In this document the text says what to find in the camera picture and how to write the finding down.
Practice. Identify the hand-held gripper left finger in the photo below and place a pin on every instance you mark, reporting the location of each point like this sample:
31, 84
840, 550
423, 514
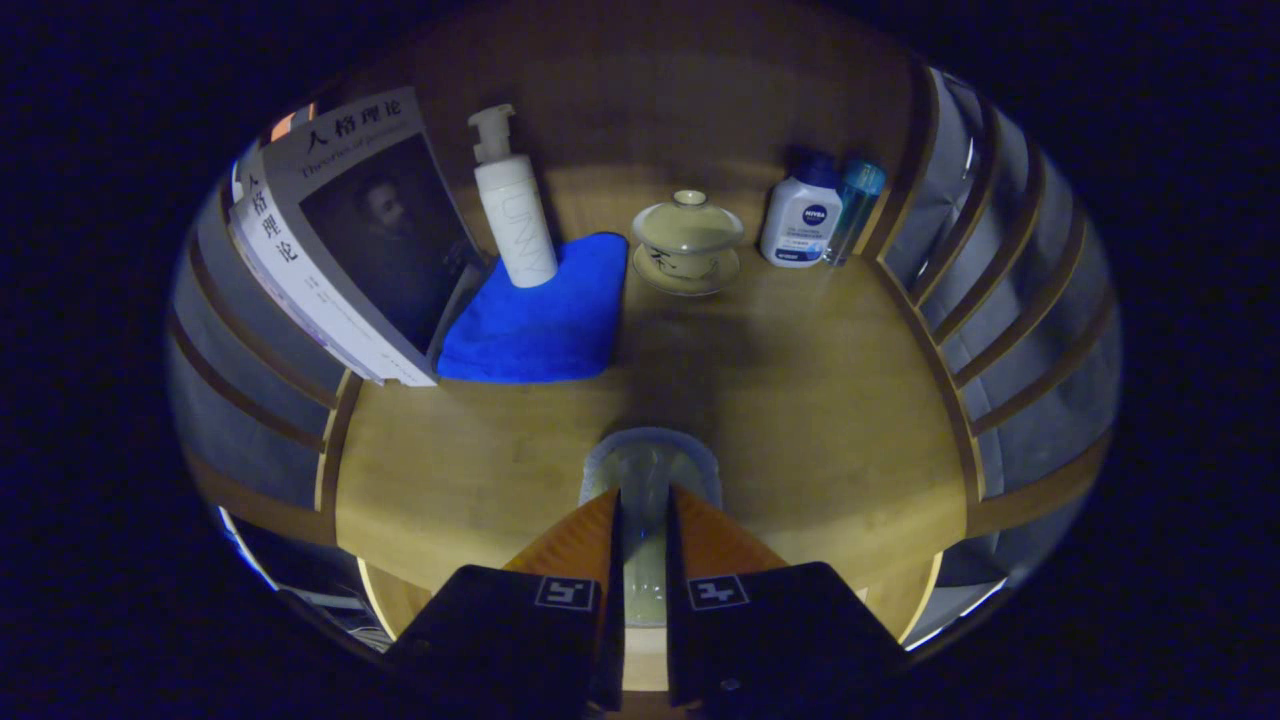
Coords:
611, 650

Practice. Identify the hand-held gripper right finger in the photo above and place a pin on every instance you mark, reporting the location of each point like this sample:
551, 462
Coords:
677, 650

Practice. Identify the wooden countertop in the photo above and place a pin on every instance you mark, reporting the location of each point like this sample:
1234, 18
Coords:
800, 400

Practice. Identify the wooden cabinet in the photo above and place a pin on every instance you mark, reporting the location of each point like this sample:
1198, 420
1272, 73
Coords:
700, 100

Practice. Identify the blue folded cloth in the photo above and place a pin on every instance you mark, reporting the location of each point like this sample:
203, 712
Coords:
540, 320

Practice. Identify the lidded ceramic tea bowl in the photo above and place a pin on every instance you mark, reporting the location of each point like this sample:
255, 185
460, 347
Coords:
688, 240

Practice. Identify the white pump bottle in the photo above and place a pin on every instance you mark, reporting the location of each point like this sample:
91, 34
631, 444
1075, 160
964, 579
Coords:
520, 220

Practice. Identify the white lotion bottle blue cap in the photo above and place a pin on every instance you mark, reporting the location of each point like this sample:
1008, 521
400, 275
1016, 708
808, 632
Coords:
800, 225

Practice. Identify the grey portrait cover book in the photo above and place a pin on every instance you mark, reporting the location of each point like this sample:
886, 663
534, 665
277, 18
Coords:
380, 230

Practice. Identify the teal bottle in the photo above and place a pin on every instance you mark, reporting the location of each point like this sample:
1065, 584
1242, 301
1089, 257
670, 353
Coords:
858, 200

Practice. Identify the white book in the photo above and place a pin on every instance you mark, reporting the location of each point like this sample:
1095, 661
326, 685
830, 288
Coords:
246, 168

